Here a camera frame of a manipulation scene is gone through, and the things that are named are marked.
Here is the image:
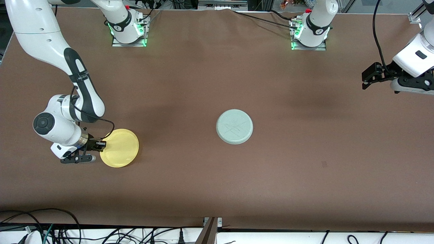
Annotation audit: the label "brown table cover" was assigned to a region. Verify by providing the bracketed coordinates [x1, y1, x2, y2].
[0, 7, 434, 232]

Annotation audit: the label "yellow round plate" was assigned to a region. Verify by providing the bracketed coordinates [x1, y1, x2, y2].
[99, 128, 139, 168]

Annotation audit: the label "pale green round plate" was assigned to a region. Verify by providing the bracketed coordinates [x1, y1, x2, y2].
[216, 109, 254, 145]

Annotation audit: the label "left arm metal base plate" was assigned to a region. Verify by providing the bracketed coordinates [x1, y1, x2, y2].
[291, 20, 328, 51]

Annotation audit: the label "aluminium frame rail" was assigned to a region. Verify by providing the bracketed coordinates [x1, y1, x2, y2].
[198, 0, 249, 11]

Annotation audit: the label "teal cable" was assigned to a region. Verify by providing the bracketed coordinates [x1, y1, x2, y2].
[42, 224, 55, 244]

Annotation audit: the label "black looped cable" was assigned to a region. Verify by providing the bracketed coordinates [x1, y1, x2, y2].
[0, 208, 82, 244]

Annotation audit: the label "orange small objects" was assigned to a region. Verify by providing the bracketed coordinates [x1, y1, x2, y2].
[280, 0, 305, 9]

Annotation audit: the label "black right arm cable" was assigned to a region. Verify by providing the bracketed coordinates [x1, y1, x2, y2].
[70, 85, 116, 140]

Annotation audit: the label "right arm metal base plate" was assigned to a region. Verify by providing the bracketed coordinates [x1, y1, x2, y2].
[112, 15, 150, 47]

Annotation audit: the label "short black table cable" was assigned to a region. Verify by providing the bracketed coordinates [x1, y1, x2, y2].
[270, 9, 297, 21]

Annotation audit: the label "long black table cable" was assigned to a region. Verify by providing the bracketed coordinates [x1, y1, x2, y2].
[231, 9, 300, 27]

